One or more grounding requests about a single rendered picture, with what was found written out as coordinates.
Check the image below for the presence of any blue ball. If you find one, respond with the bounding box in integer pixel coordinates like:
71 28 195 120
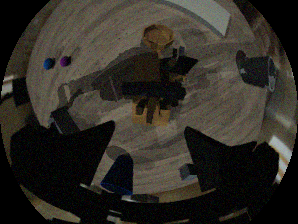
43 57 55 69

